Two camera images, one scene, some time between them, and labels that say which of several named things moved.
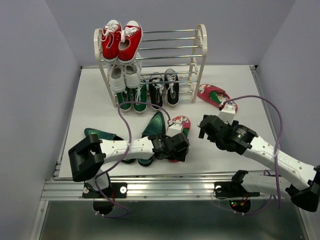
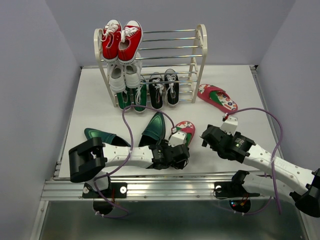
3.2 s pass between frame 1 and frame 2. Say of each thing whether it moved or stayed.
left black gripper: moved
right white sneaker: stayed
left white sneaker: stayed
